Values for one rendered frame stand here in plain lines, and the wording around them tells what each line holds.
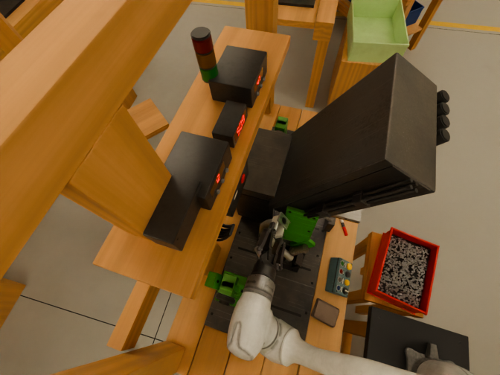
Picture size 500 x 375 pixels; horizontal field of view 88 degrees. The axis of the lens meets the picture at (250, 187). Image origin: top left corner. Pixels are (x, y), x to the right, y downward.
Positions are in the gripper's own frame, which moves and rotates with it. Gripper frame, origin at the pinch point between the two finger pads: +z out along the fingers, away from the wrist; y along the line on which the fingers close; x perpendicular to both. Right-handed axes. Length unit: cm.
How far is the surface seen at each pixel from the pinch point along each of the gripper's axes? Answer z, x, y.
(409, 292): 8, -21, -67
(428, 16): 305, -62, -64
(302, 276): 0.2, 12.6, -35.5
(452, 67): 298, -66, -127
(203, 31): 12, -18, 60
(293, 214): 4.8, -5.2, -0.8
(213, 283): -21.8, 22.4, 1.2
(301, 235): 4.8, -0.7, -13.1
